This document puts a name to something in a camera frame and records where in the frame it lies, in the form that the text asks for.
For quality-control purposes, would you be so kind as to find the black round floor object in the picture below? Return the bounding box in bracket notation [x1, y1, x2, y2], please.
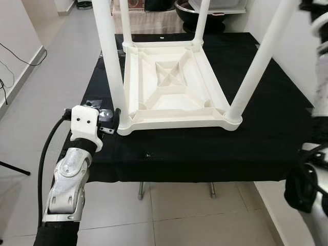
[76, 0, 94, 10]

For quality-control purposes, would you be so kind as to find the metal folding table frame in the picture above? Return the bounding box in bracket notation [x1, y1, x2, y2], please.
[137, 181, 217, 201]

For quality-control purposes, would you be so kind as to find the black round bowl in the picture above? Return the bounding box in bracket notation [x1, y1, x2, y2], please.
[173, 0, 227, 33]

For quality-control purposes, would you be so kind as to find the black tablecloth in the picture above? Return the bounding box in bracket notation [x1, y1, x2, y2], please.
[60, 32, 328, 184]

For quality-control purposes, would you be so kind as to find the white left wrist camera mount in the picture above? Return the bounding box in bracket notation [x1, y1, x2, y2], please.
[70, 105, 104, 152]

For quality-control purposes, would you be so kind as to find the thin black floor cable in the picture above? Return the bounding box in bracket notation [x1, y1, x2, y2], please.
[0, 41, 48, 106]

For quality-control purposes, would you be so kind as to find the white plastic table leg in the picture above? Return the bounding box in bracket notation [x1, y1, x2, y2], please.
[225, 0, 301, 127]
[91, 0, 132, 132]
[117, 0, 135, 50]
[193, 0, 212, 48]

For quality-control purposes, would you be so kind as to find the black tripod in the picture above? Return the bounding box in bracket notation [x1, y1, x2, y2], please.
[0, 160, 32, 177]

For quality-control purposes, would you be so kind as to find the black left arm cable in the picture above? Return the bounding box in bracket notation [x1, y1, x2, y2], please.
[37, 109, 73, 226]

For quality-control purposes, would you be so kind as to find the beige woven mat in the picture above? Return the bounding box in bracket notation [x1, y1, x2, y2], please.
[112, 0, 188, 34]

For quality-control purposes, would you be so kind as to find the white plastic children table top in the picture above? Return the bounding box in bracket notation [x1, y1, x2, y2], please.
[117, 41, 243, 137]

